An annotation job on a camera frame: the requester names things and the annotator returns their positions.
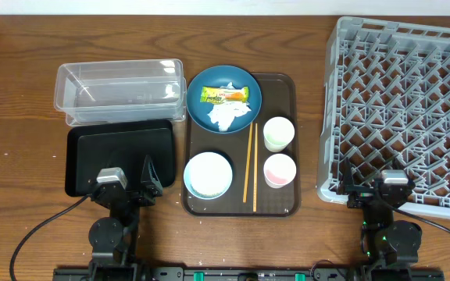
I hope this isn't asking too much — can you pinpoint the white cup pink inside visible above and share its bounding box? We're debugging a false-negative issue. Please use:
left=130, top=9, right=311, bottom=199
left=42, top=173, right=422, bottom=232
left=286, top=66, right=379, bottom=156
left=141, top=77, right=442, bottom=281
left=263, top=154, right=297, bottom=189

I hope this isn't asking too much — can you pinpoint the white cup green inside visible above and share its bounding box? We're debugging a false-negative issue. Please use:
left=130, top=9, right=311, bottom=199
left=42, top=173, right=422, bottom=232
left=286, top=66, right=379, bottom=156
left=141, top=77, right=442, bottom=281
left=263, top=116, right=295, bottom=152

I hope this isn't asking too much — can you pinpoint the white napkin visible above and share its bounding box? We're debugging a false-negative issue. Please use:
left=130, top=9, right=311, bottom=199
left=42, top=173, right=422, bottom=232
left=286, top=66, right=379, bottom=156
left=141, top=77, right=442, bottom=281
left=208, top=82, right=251, bottom=133

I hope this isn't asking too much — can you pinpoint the green orange snack wrapper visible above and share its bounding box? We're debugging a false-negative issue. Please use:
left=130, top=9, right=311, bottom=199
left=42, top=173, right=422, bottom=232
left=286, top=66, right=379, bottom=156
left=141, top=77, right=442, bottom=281
left=200, top=87, right=249, bottom=105

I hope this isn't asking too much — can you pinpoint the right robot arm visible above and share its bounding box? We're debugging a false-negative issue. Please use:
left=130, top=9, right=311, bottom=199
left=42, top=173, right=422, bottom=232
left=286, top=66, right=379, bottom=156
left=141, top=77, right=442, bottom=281
left=337, top=159, right=422, bottom=269

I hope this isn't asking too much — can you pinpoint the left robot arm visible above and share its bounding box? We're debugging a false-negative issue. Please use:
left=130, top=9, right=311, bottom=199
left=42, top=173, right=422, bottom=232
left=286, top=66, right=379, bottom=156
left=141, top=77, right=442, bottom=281
left=86, top=155, right=163, bottom=280

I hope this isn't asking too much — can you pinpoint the grey dishwasher rack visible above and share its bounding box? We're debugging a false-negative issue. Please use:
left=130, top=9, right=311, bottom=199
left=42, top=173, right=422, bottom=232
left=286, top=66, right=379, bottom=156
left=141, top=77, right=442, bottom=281
left=316, top=16, right=450, bottom=219

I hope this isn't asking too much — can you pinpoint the black plastic bin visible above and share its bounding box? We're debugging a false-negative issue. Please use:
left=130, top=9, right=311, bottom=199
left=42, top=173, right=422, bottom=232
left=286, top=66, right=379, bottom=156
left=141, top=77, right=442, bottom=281
left=65, top=119, right=176, bottom=197

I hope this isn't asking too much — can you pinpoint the light blue bowl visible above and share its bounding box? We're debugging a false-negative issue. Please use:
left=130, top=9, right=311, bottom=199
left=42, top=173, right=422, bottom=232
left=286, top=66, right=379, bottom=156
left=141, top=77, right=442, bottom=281
left=184, top=151, right=234, bottom=200

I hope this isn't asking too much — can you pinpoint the brown serving tray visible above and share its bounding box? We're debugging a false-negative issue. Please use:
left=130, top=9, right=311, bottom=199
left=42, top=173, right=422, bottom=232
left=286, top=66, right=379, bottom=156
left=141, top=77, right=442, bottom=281
left=182, top=73, right=301, bottom=217

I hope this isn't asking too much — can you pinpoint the clear plastic bin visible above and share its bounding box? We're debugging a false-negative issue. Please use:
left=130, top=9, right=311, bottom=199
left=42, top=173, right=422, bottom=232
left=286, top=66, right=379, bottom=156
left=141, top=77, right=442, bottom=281
left=54, top=59, right=187, bottom=126

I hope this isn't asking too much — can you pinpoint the right wooden chopstick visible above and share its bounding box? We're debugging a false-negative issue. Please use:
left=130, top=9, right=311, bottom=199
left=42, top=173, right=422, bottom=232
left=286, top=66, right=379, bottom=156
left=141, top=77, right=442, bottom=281
left=252, top=123, right=258, bottom=212

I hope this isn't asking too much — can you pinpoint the wooden chopstick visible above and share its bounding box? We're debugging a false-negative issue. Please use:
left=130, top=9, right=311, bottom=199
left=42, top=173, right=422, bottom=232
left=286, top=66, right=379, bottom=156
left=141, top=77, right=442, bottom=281
left=252, top=123, right=258, bottom=212
left=242, top=123, right=253, bottom=203

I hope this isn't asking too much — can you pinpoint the left wooden chopstick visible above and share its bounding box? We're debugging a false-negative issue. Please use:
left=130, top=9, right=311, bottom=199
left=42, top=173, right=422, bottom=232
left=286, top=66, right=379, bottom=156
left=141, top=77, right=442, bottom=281
left=242, top=123, right=253, bottom=203

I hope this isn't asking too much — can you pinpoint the dark blue plate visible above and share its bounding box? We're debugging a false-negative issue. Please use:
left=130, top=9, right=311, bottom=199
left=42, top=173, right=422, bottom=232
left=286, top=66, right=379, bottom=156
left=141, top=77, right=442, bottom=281
left=187, top=66, right=263, bottom=133

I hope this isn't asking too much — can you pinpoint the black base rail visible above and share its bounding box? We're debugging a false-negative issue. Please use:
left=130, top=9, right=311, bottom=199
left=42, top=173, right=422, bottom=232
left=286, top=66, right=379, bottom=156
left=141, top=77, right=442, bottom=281
left=52, top=265, right=445, bottom=281

